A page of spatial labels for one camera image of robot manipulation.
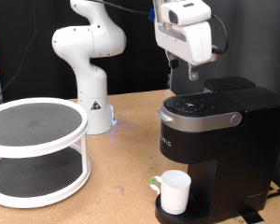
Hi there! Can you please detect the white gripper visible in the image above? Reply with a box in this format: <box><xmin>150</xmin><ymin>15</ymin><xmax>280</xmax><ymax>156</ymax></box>
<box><xmin>153</xmin><ymin>0</ymin><xmax>213</xmax><ymax>82</ymax></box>

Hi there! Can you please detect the black Keurig coffee machine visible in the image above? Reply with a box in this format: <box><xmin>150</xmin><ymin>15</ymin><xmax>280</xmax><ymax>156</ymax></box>
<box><xmin>154</xmin><ymin>76</ymin><xmax>280</xmax><ymax>224</ymax></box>

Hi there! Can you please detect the white mug green taped handle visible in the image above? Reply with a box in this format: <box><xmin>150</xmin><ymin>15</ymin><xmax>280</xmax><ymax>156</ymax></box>
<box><xmin>149</xmin><ymin>169</ymin><xmax>192</xmax><ymax>216</ymax></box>

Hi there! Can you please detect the black backdrop curtain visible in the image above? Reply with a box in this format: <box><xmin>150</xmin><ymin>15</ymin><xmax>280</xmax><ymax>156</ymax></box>
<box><xmin>0</xmin><ymin>0</ymin><xmax>172</xmax><ymax>104</ymax></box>

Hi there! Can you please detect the black tape strip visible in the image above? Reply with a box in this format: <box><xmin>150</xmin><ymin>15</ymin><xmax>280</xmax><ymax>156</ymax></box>
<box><xmin>237</xmin><ymin>206</ymin><xmax>265</xmax><ymax>224</ymax></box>

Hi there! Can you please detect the white two-tier turntable shelf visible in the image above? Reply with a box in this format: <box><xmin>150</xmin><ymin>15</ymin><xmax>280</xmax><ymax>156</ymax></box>
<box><xmin>0</xmin><ymin>97</ymin><xmax>92</xmax><ymax>209</ymax></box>

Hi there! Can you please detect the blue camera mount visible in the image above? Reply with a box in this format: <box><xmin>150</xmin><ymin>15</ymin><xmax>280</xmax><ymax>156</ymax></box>
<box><xmin>147</xmin><ymin>7</ymin><xmax>157</xmax><ymax>22</ymax></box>

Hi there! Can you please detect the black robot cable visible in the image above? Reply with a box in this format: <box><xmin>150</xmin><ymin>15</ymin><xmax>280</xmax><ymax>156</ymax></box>
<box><xmin>90</xmin><ymin>0</ymin><xmax>230</xmax><ymax>56</ymax></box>

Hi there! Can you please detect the thin black hanging cable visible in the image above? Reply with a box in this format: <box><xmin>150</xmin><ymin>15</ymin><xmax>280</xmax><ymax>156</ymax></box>
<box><xmin>0</xmin><ymin>0</ymin><xmax>39</xmax><ymax>102</ymax></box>

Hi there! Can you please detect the black machine power cable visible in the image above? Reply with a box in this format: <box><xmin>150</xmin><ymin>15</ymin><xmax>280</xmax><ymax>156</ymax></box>
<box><xmin>265</xmin><ymin>186</ymin><xmax>280</xmax><ymax>200</ymax></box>

